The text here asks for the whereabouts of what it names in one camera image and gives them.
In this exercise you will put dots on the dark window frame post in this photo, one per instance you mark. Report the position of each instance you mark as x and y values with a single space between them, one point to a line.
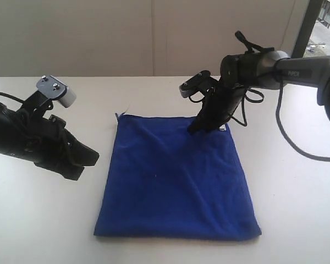
306 28

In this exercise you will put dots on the small grey plastic piece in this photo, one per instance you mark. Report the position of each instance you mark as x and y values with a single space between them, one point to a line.
223 128

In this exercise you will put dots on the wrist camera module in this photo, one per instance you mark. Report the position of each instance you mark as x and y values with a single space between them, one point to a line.
49 89
201 82

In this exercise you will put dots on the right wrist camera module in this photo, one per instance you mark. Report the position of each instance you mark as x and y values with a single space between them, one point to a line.
201 82

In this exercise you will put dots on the blue towel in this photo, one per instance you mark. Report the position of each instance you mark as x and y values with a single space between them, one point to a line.
165 183

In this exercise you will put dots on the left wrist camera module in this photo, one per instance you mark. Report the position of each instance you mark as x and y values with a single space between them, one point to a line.
49 89

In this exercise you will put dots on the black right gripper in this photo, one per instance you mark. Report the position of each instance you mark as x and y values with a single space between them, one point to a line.
218 108

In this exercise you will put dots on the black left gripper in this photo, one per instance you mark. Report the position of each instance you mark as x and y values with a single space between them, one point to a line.
49 145

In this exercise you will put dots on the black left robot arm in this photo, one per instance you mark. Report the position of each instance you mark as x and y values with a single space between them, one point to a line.
13 125

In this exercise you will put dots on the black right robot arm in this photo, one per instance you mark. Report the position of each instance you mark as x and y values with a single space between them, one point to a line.
264 70

